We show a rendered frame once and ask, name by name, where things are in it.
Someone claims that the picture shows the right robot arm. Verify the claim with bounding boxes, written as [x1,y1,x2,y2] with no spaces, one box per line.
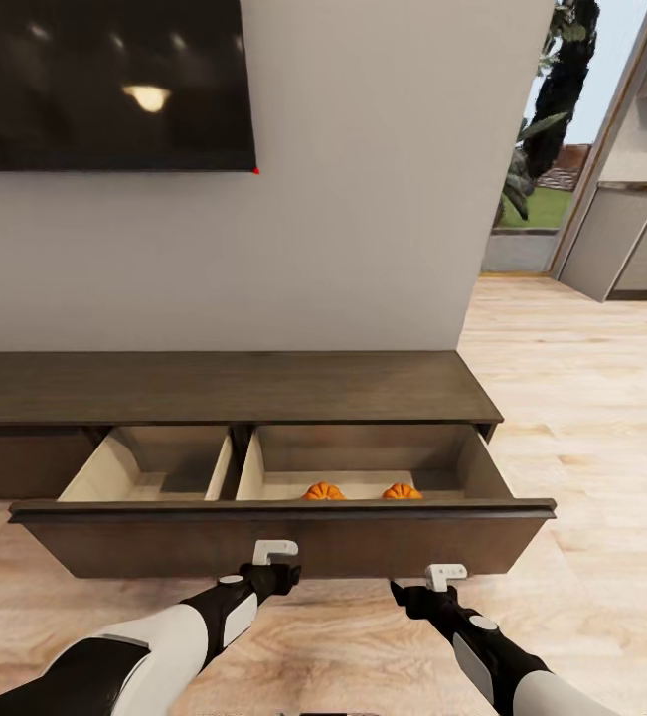
[390,565,622,716]

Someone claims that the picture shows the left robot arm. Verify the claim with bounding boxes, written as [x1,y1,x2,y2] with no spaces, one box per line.
[0,540,302,716]

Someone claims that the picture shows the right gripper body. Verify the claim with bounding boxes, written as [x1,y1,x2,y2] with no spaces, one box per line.
[406,586,458,629]

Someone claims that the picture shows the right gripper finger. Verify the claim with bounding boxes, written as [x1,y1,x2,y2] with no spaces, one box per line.
[390,582,406,608]

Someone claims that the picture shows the pumpkin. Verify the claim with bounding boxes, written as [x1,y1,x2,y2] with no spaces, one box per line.
[382,484,422,500]
[302,482,346,500]

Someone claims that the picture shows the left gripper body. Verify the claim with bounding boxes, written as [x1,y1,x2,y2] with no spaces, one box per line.
[240,563,291,600]

